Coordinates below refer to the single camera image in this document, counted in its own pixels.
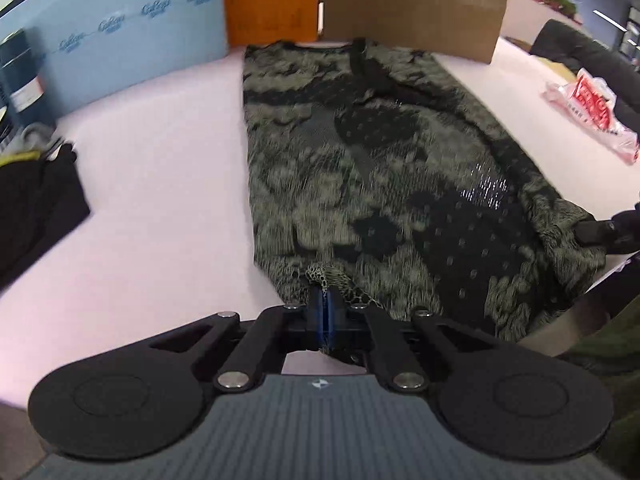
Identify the person's dark green clothing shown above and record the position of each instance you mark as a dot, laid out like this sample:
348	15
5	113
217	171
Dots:
620	355

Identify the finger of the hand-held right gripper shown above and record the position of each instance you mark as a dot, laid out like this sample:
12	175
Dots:
612	232

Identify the grey cloth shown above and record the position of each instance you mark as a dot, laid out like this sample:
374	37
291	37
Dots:
35	136

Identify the red and white plastic bag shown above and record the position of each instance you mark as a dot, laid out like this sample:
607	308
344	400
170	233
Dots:
592	105

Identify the black cloth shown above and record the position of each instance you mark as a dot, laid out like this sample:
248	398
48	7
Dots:
35	210

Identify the black office chair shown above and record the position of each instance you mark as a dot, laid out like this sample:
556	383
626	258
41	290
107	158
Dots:
575	55

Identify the light blue cardboard box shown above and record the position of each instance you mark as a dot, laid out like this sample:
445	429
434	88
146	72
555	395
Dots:
125	45

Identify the black patterned lace blouse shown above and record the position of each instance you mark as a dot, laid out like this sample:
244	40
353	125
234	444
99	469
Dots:
375	185

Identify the orange cardboard box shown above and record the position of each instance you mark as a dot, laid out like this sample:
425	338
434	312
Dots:
270	0

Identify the red and green plants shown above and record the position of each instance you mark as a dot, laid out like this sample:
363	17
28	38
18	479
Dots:
555	0

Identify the brown cardboard box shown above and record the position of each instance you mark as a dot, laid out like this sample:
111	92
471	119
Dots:
415	5

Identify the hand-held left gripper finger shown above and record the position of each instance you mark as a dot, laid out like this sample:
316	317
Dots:
319	312
330	312

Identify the dark blue box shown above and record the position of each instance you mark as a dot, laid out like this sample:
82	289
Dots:
25	95

